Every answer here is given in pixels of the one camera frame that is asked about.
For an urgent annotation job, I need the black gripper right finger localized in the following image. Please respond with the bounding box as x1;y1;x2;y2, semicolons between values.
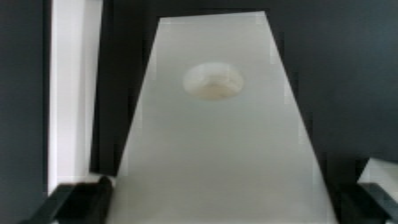
341;183;398;224

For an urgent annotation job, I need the white cabinet top block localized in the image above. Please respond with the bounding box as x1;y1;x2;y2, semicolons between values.
106;12;337;224

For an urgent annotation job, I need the white cabinet body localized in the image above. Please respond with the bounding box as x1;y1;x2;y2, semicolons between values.
357;158;398;202

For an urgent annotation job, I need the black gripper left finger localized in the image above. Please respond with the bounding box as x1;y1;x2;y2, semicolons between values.
19;176;113;224

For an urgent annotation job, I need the white front fence bar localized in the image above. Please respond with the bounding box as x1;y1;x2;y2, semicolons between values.
47;0;104;192

